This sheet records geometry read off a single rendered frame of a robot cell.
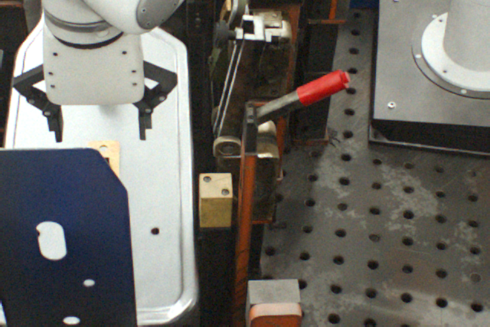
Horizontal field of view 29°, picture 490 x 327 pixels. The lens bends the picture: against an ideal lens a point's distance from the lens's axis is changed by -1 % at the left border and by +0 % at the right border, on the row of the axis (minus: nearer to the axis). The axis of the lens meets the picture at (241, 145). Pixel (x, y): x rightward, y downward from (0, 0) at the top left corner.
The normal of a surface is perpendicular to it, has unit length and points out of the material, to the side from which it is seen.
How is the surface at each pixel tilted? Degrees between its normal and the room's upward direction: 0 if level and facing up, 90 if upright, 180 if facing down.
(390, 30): 5
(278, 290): 0
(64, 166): 90
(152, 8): 83
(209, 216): 90
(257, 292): 0
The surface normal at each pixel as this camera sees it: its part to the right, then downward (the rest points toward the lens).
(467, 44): -0.56, 0.65
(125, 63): 0.22, 0.72
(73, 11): -0.17, 0.74
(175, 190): 0.04, -0.66
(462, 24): -0.72, 0.54
